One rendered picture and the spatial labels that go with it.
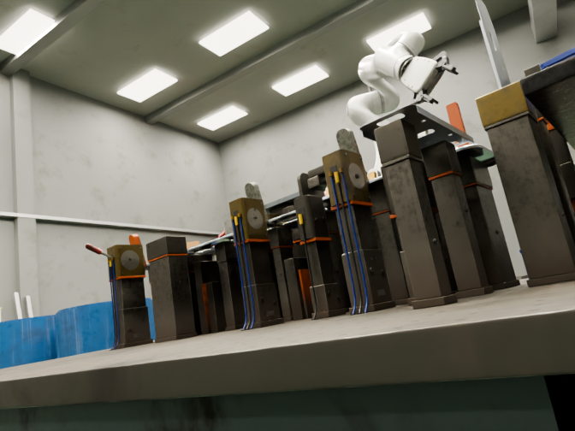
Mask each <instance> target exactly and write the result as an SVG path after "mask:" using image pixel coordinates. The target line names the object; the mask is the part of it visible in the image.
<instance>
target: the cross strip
mask: <svg viewBox="0 0 575 431"><path fill-rule="evenodd" d="M398 114H403V115H405V116H404V117H402V118H401V119H403V120H405V121H408V122H410V123H411V124H413V125H414V126H415V130H416V134H419V133H422V132H425V131H427V130H430V129H433V130H435V131H434V132H432V133H428V134H426V135H424V136H422V137H420V138H418V143H419V147H420V150H421V149H423V148H424V147H427V146H429V145H433V144H435V143H438V142H440V141H443V140H446V141H448V142H450V143H453V142H458V144H456V145H455V147H456V146H458V145H462V144H465V143H467V142H470V141H471V142H472V143H474V140H473V139H474V138H473V137H472V136H470V135H468V134H466V133H464V132H462V131H460V130H459V129H458V128H456V127H454V126H452V125H450V124H448V123H447V122H445V121H443V120H442V119H440V118H438V117H436V116H435V115H432V114H431V113H430V112H428V111H426V110H425V109H422V108H420V107H419V106H417V105H416V104H409V105H407V106H404V107H402V108H400V109H397V110H395V111H393V112H391V113H389V114H387V115H384V116H382V117H380V118H378V119H376V120H374V121H371V122H369V123H367V124H365V125H363V126H362V127H360V128H359V130H360V131H362V135H363V137H364V138H367V139H371V140H373V141H376V139H375V134H374V130H375V129H377V128H379V127H382V126H379V125H377V123H379V122H381V121H384V120H386V119H388V118H390V117H392V116H394V115H398ZM423 120H425V121H423ZM449 134H451V135H449Z"/></svg>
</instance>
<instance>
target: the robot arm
mask: <svg viewBox="0 0 575 431"><path fill-rule="evenodd" d="M424 43H425V42H424V37H423V35H422V34H421V33H420V32H417V31H413V30H410V31H405V32H403V33H401V34H399V35H398V36H396V37H395V38H393V39H392V40H391V41H390V42H389V43H388V44H386V45H383V46H381V47H380V48H379V49H377V51H376V52H375V54H373V55H370V56H366V57H365V58H363V59H362V60H361V62H360V63H359V77H360V79H361V80H362V81H363V82H364V83H365V84H366V85H368V86H370V87H373V88H375V89H377V91H374V92H368V93H365V94H361V95H358V96H355V97H352V98H351V99H350V100H349V101H348V103H347V115H348V117H349V119H350V120H351V121H352V122H353V123H354V124H356V125H358V126H359V127H362V126H363V125H365V124H367V123H369V122H371V121H374V120H376V119H378V118H380V117H381V116H378V115H380V114H384V113H388V112H390V111H393V110H394V109H396V108H397V107H398V105H399V103H400V95H399V93H398V92H397V90H396V89H395V88H394V87H393V86H391V85H390V84H389V83H388V82H387V81H386V80H385V79H384V78H385V77H387V76H390V77H392V78H394V79H396V80H398V81H400V82H402V83H403V84H404V85H405V86H406V87H407V88H408V89H409V90H411V91H412V94H411V98H410V102H409V104H421V103H424V102H426V103H427V102H428V103H431V104H433V103H436V104H439V102H438V101H436V100H435V99H434V98H432V97H430V96H429V95H430V94H431V92H432V91H433V89H434V88H435V86H436V84H437V83H438V81H439V80H440V78H441V77H442V75H443V74H444V71H445V70H447V71H448V72H449V73H452V74H456V75H457V74H459V73H458V72H457V71H455V70H456V68H455V67H454V66H451V65H449V58H448V54H447V52H445V51H443V52H441V53H440V54H439V55H438V56H436V57H435V58H434V59H432V60H431V59H429V58H425V57H418V56H417V55H418V54H419V52H420V51H421V50H422V49H423V47H424ZM441 59H442V62H439V61H440V60H441ZM438 62H439V63H438ZM417 94H418V95H419V97H418V98H416V97H417ZM372 141H373V140H372ZM373 144H374V146H375V149H376V163H375V167H374V168H375V169H377V170H378V171H380V172H381V169H380V167H381V166H382V164H381V161H380V157H379V154H378V149H377V146H376V141H373ZM381 176H382V172H381Z"/></svg>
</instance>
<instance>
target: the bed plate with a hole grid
mask: <svg viewBox="0 0 575 431"><path fill-rule="evenodd" d="M527 280H529V278H526V279H521V280H519V282H520V285H519V286H513V287H509V288H506V289H501V290H494V292H492V293H489V294H485V295H480V296H474V297H468V298H457V299H458V302H456V303H452V304H446V305H441V306H435V307H429V308H422V309H416V310H414V309H413V307H412V306H409V304H399V305H396V306H395V307H393V308H388V309H385V310H378V311H372V312H368V313H364V314H363V313H362V314H358V315H353V316H351V315H350V312H346V314H344V315H339V316H332V317H327V318H321V319H316V320H311V319H312V318H309V319H304V320H298V321H289V322H284V323H281V324H276V325H272V326H268V327H263V328H254V329H250V330H244V331H241V330H242V329H243V328H240V329H235V330H229V331H222V332H218V333H211V334H201V335H198V336H195V337H191V338H185V339H178V340H171V341H166V342H160V343H155V340H153V343H150V344H145V345H137V346H132V347H127V348H121V349H116V350H112V351H109V350H110V349H107V350H102V351H94V352H89V353H84V354H80V355H74V356H70V357H61V358H57V359H51V360H47V361H43V362H37V363H29V364H24V365H20V366H14V367H10V368H6V369H0V410H1V409H15V408H29V407H43V406H58V405H71V404H99V403H113V402H127V401H141V400H155V399H183V398H197V397H210V396H225V395H239V394H253V393H280V392H294V391H309V390H323V389H336V388H351V387H378V386H393V385H406V384H420V383H435V382H449V381H476V380H490V379H504V378H519V377H532V376H546V375H574V374H575V280H570V281H564V282H559V283H553V284H547V285H541V286H530V287H528V286H527V282H526V281H527Z"/></svg>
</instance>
